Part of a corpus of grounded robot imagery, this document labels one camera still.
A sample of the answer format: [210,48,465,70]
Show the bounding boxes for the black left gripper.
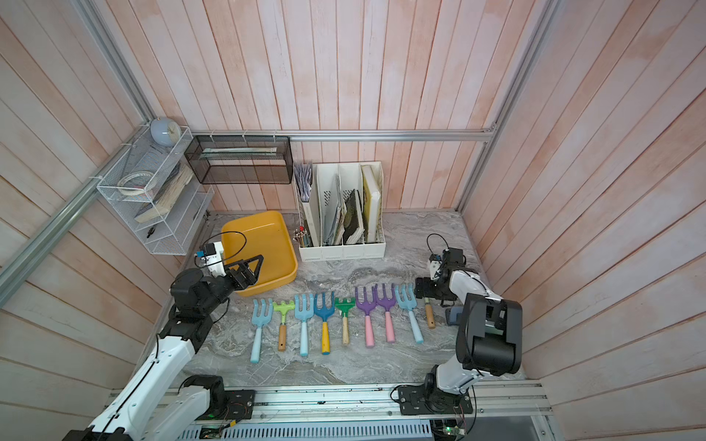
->
[199,255,264,314]

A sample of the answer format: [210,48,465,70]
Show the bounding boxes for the yellow storage tray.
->
[221,211,298,297]

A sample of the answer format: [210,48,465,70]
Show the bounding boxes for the light blue hand fork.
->
[250,299,274,364]

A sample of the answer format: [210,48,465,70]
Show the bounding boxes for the green rake wooden handle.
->
[424,298,436,329]
[273,301,296,352]

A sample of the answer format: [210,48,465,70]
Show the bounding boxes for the purple rake pink handle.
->
[355,287,377,348]
[374,284,397,344]

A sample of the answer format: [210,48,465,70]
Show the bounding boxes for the blue fork yellow handle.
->
[314,291,336,355]

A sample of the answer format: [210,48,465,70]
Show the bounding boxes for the dark green rake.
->
[335,298,356,347]

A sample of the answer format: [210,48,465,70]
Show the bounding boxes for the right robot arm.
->
[416,248,522,413]

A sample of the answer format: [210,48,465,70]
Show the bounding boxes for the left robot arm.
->
[64,255,264,440]

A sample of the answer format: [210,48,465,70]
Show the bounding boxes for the blue grey small device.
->
[445,305,463,326]

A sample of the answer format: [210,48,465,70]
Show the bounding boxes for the coloured pencils bundle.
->
[293,225,313,248]

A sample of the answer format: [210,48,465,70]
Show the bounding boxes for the yellow book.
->
[360,162,382,244]

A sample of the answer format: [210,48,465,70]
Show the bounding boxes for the white file organizer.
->
[293,162,386,262]

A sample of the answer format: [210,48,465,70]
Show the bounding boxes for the black mesh basket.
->
[185,134,293,185]

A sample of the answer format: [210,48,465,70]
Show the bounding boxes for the tape roll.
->
[117,171,156,197]

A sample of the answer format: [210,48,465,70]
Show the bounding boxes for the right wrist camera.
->
[428,254,443,281]

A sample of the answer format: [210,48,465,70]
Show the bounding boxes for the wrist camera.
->
[428,254,443,281]
[195,242,225,277]

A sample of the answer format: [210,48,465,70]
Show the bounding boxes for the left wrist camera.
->
[195,242,225,277]

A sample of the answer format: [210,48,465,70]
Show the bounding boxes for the books on wire shelf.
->
[135,163,194,224]

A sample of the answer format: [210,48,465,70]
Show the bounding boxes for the white wire shelf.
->
[97,123,214,257]

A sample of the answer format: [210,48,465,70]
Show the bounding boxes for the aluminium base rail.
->
[109,379,553,431]

